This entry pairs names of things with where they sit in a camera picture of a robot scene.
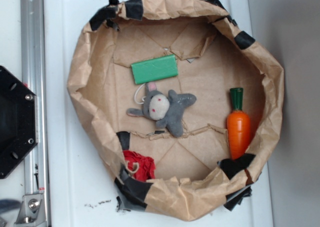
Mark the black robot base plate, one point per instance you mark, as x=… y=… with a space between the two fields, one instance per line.
x=17 y=122

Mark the white plastic tray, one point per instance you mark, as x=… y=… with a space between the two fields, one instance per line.
x=82 y=192

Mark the brown paper bag bin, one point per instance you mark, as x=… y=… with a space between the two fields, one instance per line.
x=194 y=173

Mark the crumpled red paper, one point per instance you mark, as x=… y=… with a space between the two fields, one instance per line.
x=141 y=168

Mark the grey plush bunny toy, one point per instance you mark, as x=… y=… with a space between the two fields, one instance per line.
x=166 y=111

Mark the metal corner bracket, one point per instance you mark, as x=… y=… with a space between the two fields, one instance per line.
x=32 y=211

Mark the orange toy carrot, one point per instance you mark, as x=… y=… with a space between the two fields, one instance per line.
x=238 y=125

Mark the green rectangular block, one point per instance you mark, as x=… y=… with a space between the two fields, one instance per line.
x=155 y=69

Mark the aluminium extrusion rail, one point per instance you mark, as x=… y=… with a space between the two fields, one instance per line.
x=36 y=168

